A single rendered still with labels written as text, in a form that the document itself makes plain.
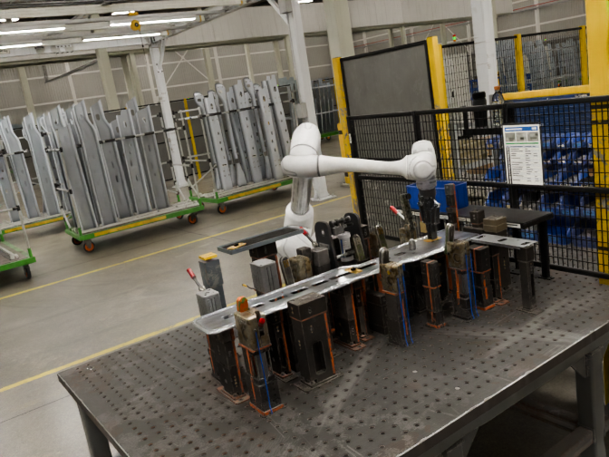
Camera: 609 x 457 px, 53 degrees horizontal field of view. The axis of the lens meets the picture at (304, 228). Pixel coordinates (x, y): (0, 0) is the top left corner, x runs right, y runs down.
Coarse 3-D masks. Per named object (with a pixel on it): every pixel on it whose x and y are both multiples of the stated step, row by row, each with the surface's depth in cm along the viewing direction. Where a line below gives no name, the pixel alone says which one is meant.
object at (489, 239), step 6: (486, 234) 275; (474, 240) 270; (480, 240) 267; (486, 240) 266; (492, 240) 264; (504, 240) 261; (510, 240) 260; (516, 240) 259; (522, 240) 257; (528, 240) 256; (534, 240) 255; (498, 246) 259; (504, 246) 256; (510, 246) 254; (516, 246) 251; (522, 246) 250
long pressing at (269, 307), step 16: (416, 240) 283; (400, 256) 263; (416, 256) 260; (336, 272) 255; (368, 272) 248; (288, 288) 244; (320, 288) 238; (336, 288) 238; (256, 304) 232; (272, 304) 229; (208, 320) 222; (224, 320) 220
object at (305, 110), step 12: (288, 24) 923; (300, 24) 922; (300, 36) 924; (300, 48) 926; (300, 60) 928; (300, 72) 932; (300, 84) 940; (300, 96) 948; (312, 96) 947; (300, 108) 940; (312, 108) 949; (312, 120) 951; (312, 180) 977; (324, 180) 976; (324, 192) 979
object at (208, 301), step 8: (208, 288) 240; (200, 296) 233; (208, 296) 232; (216, 296) 233; (200, 304) 235; (208, 304) 232; (216, 304) 234; (200, 312) 238; (208, 312) 233; (208, 336) 239; (208, 344) 241; (208, 352) 242; (216, 360) 238; (216, 368) 240; (216, 376) 242
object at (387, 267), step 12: (384, 264) 241; (396, 264) 238; (384, 276) 242; (396, 276) 238; (384, 288) 244; (396, 288) 238; (396, 300) 240; (396, 312) 242; (408, 312) 242; (396, 324) 243; (408, 324) 244; (396, 336) 246; (408, 336) 245
